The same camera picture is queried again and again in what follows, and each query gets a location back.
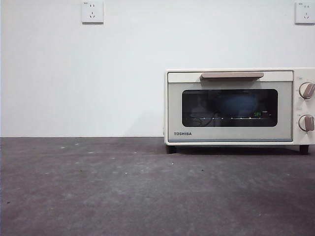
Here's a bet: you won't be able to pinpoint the blue ribbed bowl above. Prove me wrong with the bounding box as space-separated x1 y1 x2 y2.
216 94 258 118

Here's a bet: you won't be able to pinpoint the beige oven knob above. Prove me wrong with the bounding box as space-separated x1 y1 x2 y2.
298 115 315 131
298 83 315 99

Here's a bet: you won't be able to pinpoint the cream Toshiba toaster oven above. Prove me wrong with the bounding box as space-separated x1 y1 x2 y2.
164 68 315 155

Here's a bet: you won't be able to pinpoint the metal wire oven rack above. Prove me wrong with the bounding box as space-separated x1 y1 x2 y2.
186 115 271 121

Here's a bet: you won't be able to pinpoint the glass oven door with handle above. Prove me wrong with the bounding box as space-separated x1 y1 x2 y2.
167 71 294 143

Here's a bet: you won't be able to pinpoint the white wall socket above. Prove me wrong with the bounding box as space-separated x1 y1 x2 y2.
82 0 104 25
294 1 315 25

